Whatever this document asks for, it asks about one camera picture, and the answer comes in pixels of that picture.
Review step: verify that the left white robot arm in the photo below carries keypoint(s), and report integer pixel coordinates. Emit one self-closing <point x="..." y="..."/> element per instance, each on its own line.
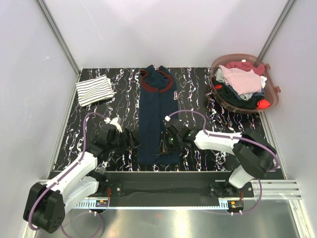
<point x="48" y="203"/>

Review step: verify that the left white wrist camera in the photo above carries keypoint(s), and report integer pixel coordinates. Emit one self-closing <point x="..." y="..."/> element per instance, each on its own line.
<point x="117" y="122"/>

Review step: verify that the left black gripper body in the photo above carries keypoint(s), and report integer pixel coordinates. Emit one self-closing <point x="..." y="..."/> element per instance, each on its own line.
<point x="120" y="141"/>

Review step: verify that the brown translucent plastic basket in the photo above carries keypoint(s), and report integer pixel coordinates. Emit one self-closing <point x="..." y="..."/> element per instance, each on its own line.
<point x="270" y="91"/>

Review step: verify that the grey garment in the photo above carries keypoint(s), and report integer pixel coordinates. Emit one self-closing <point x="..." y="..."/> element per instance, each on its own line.
<point x="245" y="95"/>

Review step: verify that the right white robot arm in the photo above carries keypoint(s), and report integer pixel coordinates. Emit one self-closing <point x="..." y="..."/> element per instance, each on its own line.
<point x="254" y="154"/>

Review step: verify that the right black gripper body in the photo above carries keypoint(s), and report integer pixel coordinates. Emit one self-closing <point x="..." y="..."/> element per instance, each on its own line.
<point x="176" y="140"/>

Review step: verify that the small circuit board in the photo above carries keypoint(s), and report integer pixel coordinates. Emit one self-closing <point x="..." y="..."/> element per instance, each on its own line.
<point x="238" y="204"/>
<point x="102" y="203"/>

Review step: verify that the black white striped tank top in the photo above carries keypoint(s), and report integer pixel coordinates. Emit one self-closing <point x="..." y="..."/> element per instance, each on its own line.
<point x="94" y="90"/>

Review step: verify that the left small circuit board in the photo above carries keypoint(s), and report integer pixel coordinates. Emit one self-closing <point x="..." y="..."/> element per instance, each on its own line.
<point x="102" y="203"/>

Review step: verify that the aluminium frame rail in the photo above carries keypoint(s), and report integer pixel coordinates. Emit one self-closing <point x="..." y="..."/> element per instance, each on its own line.
<point x="268" y="189"/>

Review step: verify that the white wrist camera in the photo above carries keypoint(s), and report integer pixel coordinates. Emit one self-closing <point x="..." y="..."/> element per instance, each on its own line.
<point x="167" y="118"/>
<point x="117" y="122"/>

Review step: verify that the aluminium corner post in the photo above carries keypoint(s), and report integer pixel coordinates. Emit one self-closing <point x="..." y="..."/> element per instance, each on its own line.
<point x="276" y="28"/>
<point x="57" y="34"/>

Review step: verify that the navy tank top red trim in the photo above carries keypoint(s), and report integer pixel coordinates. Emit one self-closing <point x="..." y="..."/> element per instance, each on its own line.
<point x="158" y="99"/>

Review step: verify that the right aluminium corner post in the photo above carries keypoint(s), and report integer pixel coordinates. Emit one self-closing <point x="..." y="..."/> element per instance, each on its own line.
<point x="276" y="28"/>

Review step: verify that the left aluminium corner post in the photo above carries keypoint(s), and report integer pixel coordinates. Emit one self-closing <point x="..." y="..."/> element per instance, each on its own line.
<point x="57" y="34"/>

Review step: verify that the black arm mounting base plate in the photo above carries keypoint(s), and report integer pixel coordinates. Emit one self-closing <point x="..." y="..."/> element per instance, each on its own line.
<point x="149" y="190"/>

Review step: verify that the orange red garment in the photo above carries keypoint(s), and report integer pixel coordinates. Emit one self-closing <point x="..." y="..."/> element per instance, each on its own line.
<point x="263" y="104"/>

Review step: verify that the right small circuit board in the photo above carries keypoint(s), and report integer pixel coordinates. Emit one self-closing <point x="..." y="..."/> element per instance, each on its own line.
<point x="238" y="204"/>

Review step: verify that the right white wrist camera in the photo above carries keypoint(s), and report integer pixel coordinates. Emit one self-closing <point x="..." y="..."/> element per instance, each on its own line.
<point x="167" y="118"/>

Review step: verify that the light pink garment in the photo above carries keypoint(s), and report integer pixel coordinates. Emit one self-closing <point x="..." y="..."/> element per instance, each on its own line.
<point x="244" y="80"/>

